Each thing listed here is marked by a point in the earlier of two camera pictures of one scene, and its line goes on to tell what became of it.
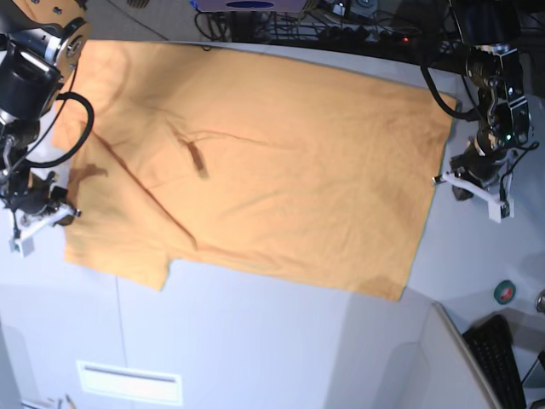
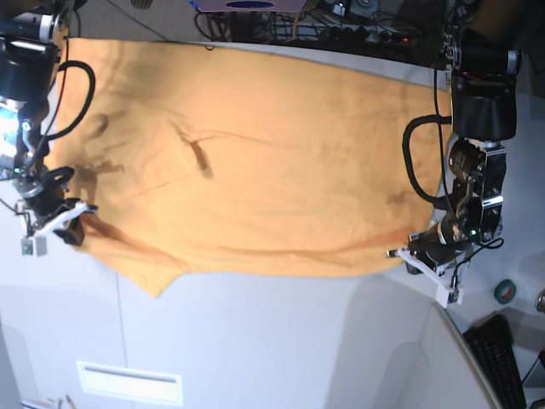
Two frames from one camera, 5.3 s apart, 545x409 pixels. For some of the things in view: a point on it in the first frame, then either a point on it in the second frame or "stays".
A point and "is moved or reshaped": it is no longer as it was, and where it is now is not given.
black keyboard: (491, 342) stays
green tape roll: (504, 291) stays
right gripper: (480, 164) to (437, 243)
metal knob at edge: (540, 302) stays
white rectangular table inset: (130, 383) stays
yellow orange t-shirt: (247, 163) is moved or reshaped
